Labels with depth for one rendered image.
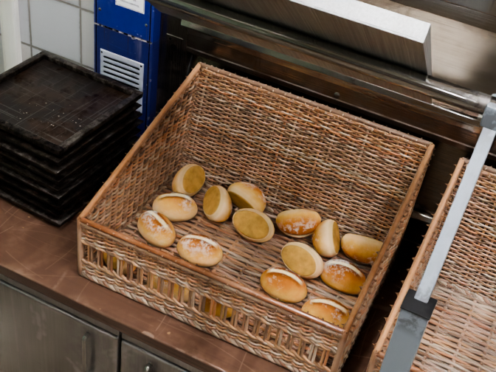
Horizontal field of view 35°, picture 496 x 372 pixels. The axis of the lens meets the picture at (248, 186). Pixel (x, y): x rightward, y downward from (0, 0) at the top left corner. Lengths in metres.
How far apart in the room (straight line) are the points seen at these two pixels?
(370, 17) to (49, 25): 1.12
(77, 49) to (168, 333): 0.80
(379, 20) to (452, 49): 0.53
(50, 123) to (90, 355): 0.48
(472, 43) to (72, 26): 0.95
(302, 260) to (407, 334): 0.51
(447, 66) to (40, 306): 0.94
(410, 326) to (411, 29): 0.41
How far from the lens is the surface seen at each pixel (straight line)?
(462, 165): 1.63
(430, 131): 1.67
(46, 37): 2.06
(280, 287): 1.57
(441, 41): 1.59
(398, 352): 1.19
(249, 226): 1.68
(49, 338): 1.73
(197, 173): 1.79
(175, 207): 1.71
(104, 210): 1.59
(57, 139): 1.64
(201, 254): 1.61
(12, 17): 2.08
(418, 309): 1.13
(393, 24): 1.07
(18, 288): 1.69
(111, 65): 1.92
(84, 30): 1.97
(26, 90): 1.80
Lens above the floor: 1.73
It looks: 38 degrees down
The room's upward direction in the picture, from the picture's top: 8 degrees clockwise
